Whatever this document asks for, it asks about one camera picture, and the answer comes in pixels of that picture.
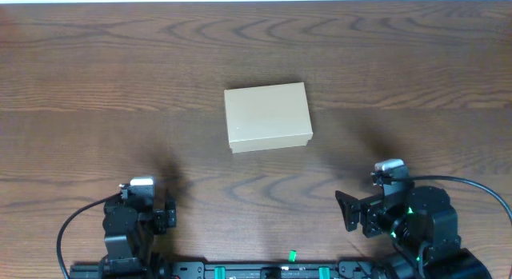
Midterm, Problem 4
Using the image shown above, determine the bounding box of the cardboard box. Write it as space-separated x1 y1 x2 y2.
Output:
224 82 313 153

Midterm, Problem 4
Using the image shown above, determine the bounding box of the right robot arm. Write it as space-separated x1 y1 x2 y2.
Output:
335 182 491 279

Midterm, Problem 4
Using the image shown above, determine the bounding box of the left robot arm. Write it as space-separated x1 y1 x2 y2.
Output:
98 195 177 278

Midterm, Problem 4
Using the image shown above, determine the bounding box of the black mounting rail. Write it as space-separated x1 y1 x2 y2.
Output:
68 253 385 279

